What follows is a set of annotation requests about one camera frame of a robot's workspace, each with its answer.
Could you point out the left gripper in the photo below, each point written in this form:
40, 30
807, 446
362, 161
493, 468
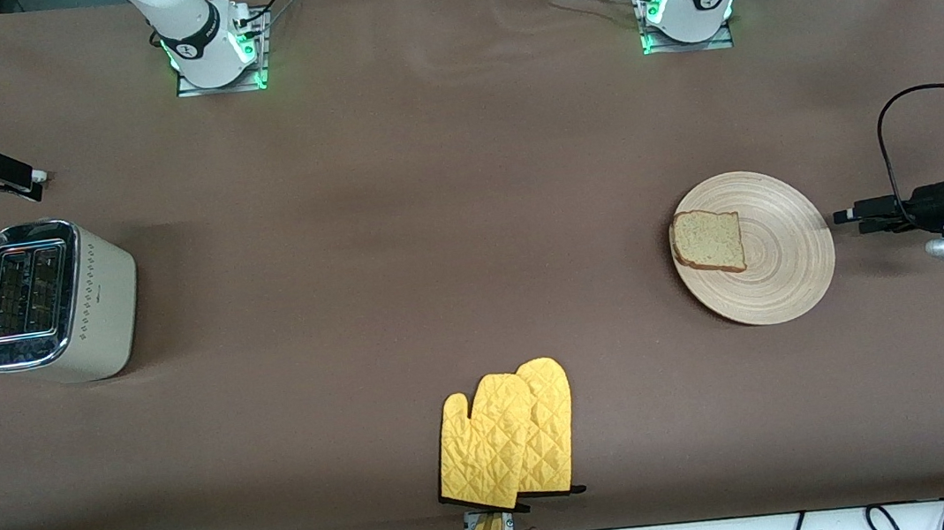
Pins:
930, 206

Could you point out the round light wooden plate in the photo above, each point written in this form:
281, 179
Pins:
783, 265

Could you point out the brown crusted bread slice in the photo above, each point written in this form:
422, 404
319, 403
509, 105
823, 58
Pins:
707, 240

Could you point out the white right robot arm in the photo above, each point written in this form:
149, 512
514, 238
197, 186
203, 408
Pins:
182, 22

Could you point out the cream and chrome toaster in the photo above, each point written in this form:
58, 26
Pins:
98, 299

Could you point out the brown table cover cloth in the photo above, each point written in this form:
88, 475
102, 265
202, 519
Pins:
519, 206

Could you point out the yellow quilted oven mitt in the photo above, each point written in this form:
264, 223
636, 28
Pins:
484, 450
552, 425

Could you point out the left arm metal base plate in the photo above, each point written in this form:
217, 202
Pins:
687, 47

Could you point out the small metal post bracket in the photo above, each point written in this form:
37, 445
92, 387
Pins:
508, 523

